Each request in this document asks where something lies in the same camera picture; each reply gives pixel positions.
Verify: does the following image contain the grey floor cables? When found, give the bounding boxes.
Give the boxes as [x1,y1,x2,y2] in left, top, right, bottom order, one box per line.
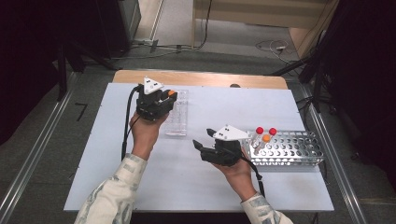
[111,38,195,61]

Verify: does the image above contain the black floor cable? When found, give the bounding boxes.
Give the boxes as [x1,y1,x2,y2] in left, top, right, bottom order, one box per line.
[191,0,215,50]

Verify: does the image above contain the person's right hand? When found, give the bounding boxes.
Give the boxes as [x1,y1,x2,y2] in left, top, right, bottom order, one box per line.
[211,147,260,203]

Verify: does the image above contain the perforated metal tube rack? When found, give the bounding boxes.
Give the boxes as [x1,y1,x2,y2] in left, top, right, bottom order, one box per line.
[242,129,325,168]

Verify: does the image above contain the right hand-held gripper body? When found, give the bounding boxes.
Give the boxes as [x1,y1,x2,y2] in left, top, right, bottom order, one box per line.
[199,124,252,168]

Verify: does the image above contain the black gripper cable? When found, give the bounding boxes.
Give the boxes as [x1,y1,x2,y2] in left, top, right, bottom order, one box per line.
[239,153,266,199]
[120,85,142,161]

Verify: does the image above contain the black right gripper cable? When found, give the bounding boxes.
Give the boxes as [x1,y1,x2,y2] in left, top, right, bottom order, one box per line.
[239,153,266,199]

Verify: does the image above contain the metal floor rail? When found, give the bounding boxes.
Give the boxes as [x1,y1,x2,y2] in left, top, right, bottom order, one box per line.
[298,83,369,224]
[0,71,78,224]

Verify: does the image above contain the black stand legs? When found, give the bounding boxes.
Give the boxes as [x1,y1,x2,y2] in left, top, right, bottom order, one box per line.
[270,31,332,114]
[56,40,117,103]

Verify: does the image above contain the white floor cable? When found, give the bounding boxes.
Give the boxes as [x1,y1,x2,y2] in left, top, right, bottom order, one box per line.
[255,39,292,65]

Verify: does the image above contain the black cabinet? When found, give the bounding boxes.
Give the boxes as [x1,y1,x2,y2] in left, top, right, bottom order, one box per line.
[92,0,142,59]

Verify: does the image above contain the clear plastic tube rack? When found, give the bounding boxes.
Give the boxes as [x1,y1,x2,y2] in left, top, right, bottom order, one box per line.
[163,89,190,137]

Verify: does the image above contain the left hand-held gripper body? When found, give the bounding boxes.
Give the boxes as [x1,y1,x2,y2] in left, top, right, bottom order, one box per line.
[135,77,174,122]

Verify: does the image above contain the light wooden furniture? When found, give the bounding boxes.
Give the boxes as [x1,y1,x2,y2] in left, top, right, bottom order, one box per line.
[191,0,341,60]

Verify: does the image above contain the person's left hand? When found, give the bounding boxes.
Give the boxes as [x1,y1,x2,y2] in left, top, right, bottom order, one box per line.
[129,111,169,161]

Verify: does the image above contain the red capped test tube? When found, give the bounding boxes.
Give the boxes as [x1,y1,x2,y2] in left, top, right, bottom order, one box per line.
[263,127,278,147]
[250,126,265,148]

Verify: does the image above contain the dark curtain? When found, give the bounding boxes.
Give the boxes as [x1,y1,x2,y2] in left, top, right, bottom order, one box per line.
[320,0,396,178]

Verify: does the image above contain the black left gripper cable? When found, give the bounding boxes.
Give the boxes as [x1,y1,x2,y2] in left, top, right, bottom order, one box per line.
[120,85,142,161]

